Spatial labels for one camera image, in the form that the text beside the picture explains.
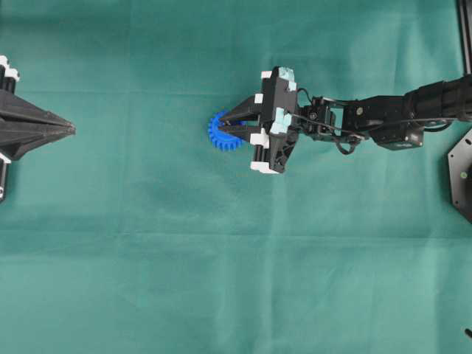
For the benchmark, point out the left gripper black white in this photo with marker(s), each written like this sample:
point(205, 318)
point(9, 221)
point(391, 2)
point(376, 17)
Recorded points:
point(16, 142)

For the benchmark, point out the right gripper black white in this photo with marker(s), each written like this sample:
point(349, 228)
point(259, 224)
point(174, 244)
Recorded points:
point(275, 108)

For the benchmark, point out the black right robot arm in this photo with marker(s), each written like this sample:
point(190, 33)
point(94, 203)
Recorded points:
point(392, 122)

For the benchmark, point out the blue plastic gear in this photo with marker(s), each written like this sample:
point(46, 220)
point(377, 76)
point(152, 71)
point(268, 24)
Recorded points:
point(218, 138)

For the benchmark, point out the green table cloth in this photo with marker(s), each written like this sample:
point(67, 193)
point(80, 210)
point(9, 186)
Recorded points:
point(136, 235)

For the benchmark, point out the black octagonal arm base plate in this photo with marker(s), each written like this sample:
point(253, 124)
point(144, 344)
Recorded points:
point(459, 165)

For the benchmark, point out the black aluminium frame rail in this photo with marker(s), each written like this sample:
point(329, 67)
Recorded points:
point(464, 16)

